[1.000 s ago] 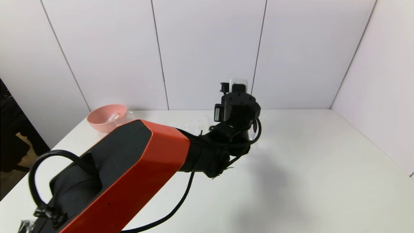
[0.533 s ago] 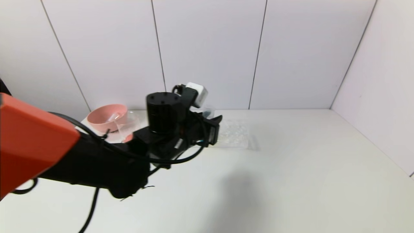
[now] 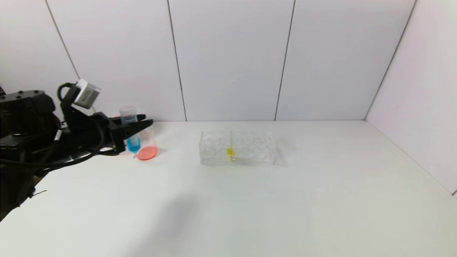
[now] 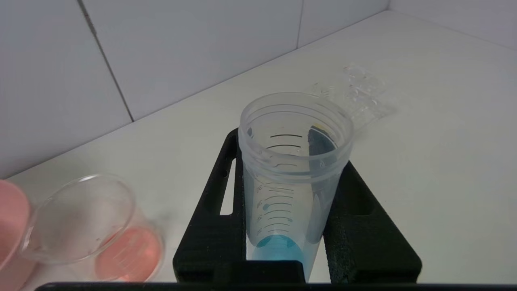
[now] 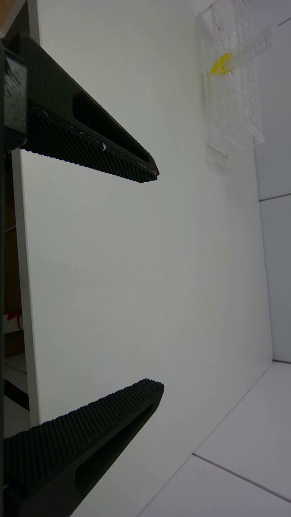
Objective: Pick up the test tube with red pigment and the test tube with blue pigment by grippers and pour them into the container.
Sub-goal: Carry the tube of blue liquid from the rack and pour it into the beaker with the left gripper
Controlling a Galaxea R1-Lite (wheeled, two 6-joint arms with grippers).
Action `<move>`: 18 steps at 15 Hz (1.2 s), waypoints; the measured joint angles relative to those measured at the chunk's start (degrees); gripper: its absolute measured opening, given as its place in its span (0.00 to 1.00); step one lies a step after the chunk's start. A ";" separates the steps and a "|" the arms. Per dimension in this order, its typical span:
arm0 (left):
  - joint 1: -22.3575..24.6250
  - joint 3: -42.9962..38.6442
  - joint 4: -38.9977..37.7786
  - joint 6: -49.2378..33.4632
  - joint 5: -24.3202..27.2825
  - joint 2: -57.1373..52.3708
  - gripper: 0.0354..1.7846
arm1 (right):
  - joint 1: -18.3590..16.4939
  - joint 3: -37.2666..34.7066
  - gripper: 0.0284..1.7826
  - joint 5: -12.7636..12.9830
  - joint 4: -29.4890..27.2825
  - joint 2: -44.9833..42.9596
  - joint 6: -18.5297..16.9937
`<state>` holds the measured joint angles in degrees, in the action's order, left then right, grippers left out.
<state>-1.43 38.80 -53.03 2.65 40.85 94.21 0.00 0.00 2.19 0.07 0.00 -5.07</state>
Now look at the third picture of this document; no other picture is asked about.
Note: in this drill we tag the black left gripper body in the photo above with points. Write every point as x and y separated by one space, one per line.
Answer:
116 137

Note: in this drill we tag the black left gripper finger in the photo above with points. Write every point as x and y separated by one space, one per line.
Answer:
142 126
141 116

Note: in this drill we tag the test tube with blue pigment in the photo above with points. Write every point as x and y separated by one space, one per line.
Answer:
134 144

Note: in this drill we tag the test tube with yellow pigment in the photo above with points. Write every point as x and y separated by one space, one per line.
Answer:
231 152

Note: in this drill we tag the clear acrylic test tube rack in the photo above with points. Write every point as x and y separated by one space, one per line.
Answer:
257 150

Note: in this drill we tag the clear glass beaker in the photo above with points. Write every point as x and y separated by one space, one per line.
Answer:
148 152

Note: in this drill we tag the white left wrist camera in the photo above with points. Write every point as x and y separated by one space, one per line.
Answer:
86 94

